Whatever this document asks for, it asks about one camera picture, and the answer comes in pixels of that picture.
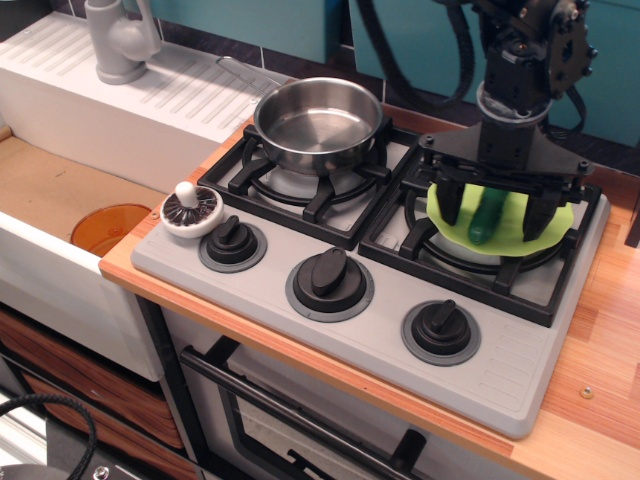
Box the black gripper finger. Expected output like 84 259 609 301
436 177 466 225
523 192 556 239

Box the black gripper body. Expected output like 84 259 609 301
420 120 593 208

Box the green toy pickle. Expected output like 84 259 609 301
468 188 509 245

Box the white brown toy mushroom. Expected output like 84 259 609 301
160 181 224 239

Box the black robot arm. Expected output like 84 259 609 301
421 1 597 241

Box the light green plate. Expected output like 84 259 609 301
426 184 574 257

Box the black right stove knob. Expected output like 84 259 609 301
401 299 481 367

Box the black stove knob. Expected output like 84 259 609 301
198 215 268 274
285 247 375 323
401 299 481 367

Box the grey toy stove top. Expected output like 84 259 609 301
129 134 612 441

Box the black middle stove knob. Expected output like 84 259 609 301
285 247 375 323

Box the black left stove knob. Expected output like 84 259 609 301
198 215 268 274

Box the black right burner grate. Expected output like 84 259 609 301
359 143 610 327

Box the black burner grate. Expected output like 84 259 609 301
198 117 418 250
359 143 610 327

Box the black left burner grate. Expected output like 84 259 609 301
198 117 418 250

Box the steel saucepan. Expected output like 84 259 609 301
216 56 384 177

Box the grey toy faucet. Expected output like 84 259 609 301
84 0 161 85

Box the wooden drawer front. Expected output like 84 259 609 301
1 305 198 479

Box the teal wall cabinet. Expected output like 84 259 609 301
152 1 639 146

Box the oven door with handle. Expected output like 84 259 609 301
164 311 519 479

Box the black braided cable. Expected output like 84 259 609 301
0 393 99 480

